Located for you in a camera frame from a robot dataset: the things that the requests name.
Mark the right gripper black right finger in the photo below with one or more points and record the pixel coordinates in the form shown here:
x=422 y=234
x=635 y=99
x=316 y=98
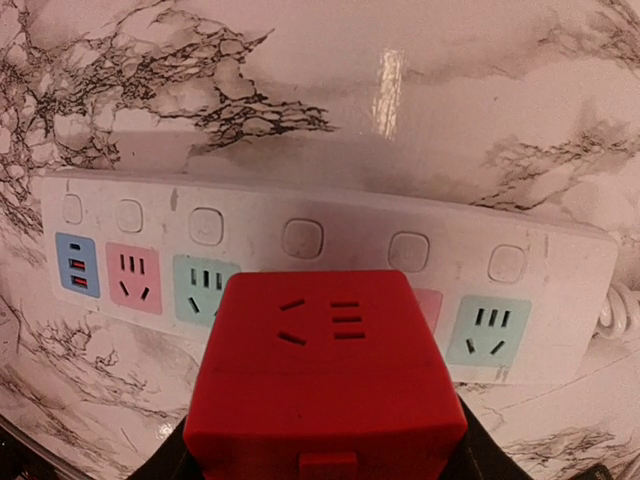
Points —
x=478 y=456

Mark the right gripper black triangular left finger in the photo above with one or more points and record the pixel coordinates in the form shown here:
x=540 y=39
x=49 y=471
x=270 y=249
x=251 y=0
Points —
x=171 y=461

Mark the long white colourful power strip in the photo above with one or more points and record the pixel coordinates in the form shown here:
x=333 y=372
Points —
x=508 y=298

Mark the red cube socket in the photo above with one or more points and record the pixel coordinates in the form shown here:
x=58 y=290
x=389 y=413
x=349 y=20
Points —
x=322 y=375

